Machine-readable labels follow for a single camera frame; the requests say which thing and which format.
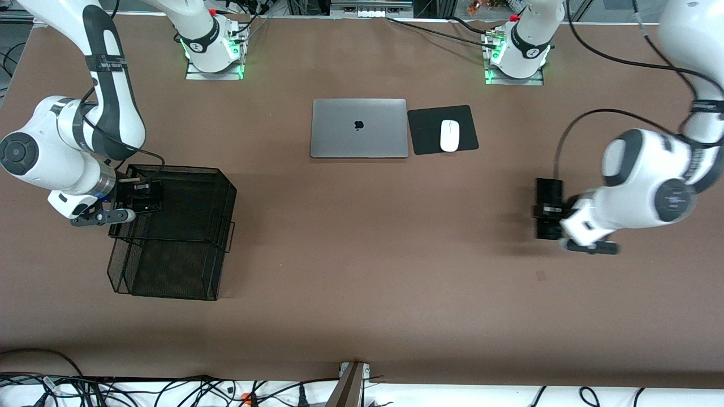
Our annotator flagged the black flip phone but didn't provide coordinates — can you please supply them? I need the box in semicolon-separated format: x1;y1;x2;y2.
136;182;165;215

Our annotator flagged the black slab smartphone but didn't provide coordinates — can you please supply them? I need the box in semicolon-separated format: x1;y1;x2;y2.
535;177;564;241

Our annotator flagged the black two-tier mesh tray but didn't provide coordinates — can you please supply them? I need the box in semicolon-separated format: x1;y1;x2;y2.
107;164;237;301

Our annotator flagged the white computer mouse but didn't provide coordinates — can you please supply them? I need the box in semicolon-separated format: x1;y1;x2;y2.
440;119;460;153

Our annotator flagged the black mouse pad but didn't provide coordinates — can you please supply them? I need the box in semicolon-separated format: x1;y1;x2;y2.
407;105;480;155

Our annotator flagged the silver closed laptop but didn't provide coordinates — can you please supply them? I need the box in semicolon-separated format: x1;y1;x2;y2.
310;98;409;159

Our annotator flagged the white power strip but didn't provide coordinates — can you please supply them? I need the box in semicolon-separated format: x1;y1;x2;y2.
330;0;413;19

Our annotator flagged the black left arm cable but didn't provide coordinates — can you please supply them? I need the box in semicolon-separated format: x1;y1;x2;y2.
554;0;724;181

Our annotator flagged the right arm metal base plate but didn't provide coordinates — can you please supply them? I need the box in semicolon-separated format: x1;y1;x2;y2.
186;57;245;81

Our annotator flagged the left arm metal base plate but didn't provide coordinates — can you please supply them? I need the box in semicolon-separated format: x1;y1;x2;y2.
485;62;545;86

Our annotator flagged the black arched cable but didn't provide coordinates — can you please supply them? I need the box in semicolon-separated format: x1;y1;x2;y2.
0;348;85;378

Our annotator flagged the black cable on table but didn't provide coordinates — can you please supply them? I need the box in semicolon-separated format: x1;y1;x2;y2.
386;17;498;49

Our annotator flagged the black cable with plug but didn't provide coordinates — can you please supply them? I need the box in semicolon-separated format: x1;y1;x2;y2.
255;378;340;407

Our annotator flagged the aluminium camera post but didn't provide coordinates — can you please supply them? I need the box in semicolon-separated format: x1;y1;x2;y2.
325;362;371;407

